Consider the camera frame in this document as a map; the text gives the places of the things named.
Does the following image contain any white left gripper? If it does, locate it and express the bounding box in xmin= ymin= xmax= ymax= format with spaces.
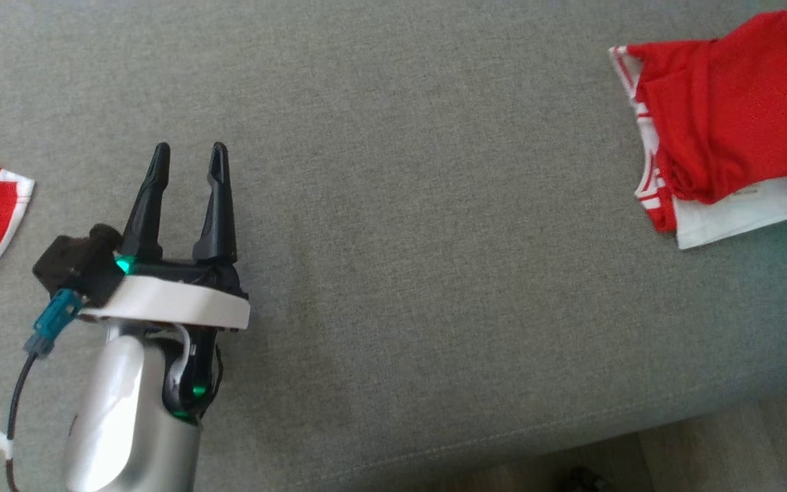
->
xmin=79 ymin=142 xmax=252 ymax=333

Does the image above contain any blue left camera cable plug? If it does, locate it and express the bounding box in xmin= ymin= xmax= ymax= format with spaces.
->
xmin=23 ymin=288 xmax=83 ymax=359

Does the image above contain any red Bulls 23 jersey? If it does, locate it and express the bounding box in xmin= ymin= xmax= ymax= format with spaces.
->
xmin=609 ymin=5 xmax=787 ymax=250

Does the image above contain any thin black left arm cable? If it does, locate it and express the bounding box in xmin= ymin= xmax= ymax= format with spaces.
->
xmin=5 ymin=352 xmax=42 ymax=492

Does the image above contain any grey fabric sofa seat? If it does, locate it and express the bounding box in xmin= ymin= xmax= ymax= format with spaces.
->
xmin=0 ymin=0 xmax=787 ymax=492

